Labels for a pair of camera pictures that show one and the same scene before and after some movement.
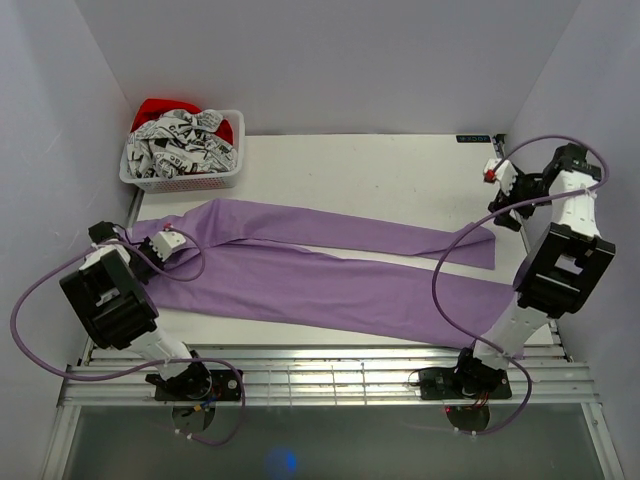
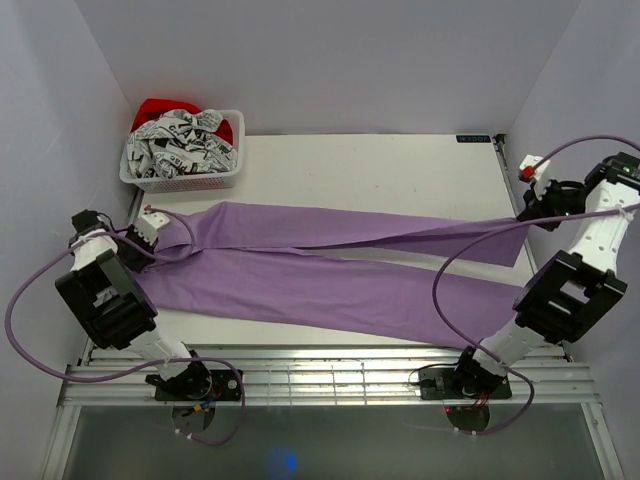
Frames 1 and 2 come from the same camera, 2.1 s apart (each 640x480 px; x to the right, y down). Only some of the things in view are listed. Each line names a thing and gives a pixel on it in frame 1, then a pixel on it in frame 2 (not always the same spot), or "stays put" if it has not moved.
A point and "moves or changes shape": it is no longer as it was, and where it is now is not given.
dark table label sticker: [473, 138] stays put
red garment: [153, 109] stays put
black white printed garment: [179, 143] stays put
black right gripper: [504, 201] to [535, 207]
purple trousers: [248, 264] moves or changes shape
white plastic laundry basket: [192, 182] stays put
